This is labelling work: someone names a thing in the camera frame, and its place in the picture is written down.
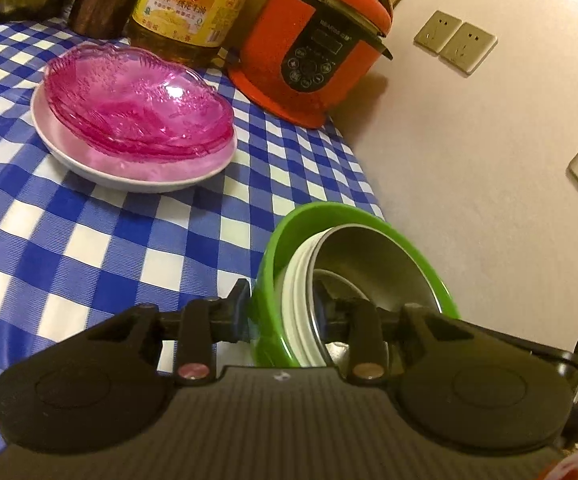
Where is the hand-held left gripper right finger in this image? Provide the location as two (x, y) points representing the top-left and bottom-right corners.
(314, 285), (472, 387)

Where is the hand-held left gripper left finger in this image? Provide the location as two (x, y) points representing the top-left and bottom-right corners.
(85, 280), (253, 387)

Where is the cream white bowl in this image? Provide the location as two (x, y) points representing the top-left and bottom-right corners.
(274, 227), (370, 367)

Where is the green plastic bowl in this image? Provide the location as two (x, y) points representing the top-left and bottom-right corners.
(250, 202), (462, 370)

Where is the stainless steel bowl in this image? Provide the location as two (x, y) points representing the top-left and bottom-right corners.
(305, 225), (442, 361)

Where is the pink patterned glass bowl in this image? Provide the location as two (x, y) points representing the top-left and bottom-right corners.
(43, 43), (235, 133)
(46, 87), (236, 151)
(52, 105), (235, 160)

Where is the white round plate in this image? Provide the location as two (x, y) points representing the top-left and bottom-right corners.
(30, 85), (237, 195)

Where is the blue white checkered tablecloth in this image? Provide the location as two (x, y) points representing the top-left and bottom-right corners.
(0, 15), (386, 411)

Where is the red electric pressure cooker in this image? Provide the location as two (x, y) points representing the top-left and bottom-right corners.
(227, 0), (395, 130)

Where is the cooking oil bottle yellow cap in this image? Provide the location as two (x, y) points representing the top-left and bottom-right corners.
(128, 0), (262, 68)

